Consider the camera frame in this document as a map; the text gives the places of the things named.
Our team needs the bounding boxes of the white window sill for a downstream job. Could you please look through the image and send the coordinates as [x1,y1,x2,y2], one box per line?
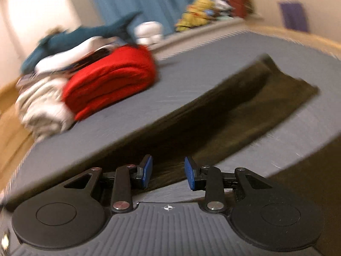
[152,16,264,56]

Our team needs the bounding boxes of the red folded duvet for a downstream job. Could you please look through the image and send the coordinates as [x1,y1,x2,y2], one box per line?
[61,45,157,122]

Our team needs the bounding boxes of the white plush toy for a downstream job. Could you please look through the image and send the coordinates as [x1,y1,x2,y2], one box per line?
[134,21,163,45]

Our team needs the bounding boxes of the white folded blanket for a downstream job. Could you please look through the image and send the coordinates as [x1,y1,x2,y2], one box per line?
[14,76,76,140]

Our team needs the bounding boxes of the blue shark plush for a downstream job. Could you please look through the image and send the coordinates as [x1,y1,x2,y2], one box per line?
[21,11,143,74]

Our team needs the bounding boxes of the olive corduroy pants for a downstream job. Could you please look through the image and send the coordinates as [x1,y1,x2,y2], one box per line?
[5,54,320,211]

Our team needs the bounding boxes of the yellow plush toy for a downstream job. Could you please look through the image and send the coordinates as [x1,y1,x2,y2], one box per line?
[174,0,216,32]

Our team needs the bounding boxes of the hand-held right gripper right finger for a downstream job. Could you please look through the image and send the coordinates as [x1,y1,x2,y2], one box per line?
[184,156,272,214]

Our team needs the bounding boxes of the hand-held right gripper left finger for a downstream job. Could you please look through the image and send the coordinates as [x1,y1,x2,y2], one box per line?
[64,155,153,214]

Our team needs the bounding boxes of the grey mattress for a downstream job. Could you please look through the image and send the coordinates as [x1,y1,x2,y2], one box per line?
[0,29,341,219]

